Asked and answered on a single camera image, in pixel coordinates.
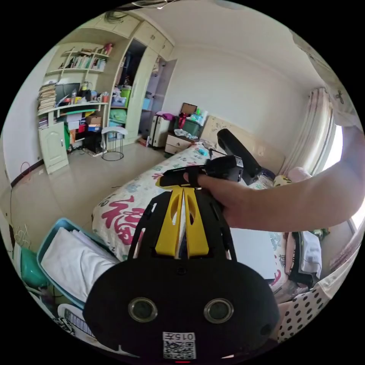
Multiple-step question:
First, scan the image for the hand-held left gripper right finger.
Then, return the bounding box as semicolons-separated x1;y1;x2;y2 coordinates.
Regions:
183;187;209;256

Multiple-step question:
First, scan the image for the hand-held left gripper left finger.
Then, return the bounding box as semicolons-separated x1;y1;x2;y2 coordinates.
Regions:
155;188;183;256

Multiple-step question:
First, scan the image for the person's right forearm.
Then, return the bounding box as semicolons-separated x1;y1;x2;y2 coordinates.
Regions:
242;125;365;229

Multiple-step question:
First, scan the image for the white long sleeve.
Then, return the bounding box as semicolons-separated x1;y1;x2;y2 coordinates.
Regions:
41;227;120;303

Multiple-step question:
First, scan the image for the person's right hand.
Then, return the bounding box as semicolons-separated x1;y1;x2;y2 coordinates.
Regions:
183;172;253;229

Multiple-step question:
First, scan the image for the bed with printed sheet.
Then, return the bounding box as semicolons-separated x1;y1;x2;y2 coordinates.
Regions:
91;114;287;293

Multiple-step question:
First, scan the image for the white bedside cabinet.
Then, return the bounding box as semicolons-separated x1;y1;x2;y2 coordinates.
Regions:
164;133;200;156

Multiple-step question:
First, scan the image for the cream suitcase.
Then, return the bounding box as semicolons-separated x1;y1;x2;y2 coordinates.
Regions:
149;115;170;149

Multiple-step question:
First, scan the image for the white flat board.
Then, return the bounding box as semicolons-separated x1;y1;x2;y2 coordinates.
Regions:
229;228;276;281

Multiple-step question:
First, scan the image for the dark green storage box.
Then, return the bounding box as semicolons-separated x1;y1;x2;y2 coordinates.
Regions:
173;115;206;136

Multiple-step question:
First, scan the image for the pink pillow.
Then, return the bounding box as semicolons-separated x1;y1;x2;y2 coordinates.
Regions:
287;166;313;183

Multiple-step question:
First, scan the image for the pale curtain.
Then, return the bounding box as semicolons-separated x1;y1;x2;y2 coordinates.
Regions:
284;87;335;178

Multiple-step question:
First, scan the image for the cream wardrobe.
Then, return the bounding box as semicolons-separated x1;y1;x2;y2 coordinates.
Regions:
79;13;178;144

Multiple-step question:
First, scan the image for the light blue basket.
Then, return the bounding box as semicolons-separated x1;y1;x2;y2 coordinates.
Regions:
36;217;122;304

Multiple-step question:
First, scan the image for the pile of clothes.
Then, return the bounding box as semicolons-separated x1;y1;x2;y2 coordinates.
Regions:
285;230;323;287

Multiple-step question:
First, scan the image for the loose cream cupboard door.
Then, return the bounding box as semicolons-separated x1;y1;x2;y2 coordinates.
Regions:
38;121;70;175

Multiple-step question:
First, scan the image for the window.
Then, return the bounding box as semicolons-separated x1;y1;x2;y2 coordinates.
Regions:
312;122;346;176

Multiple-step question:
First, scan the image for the cream desk with shelves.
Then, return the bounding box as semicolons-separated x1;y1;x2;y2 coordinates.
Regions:
36;43;112;152

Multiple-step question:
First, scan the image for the person's body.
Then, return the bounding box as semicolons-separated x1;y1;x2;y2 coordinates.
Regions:
277;28;365;344

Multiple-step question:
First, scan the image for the green plastic basin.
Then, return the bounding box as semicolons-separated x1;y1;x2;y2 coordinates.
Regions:
20;246;48;289

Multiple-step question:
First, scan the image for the round black wire stool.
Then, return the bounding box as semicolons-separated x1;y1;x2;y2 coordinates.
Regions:
100;126;127;161

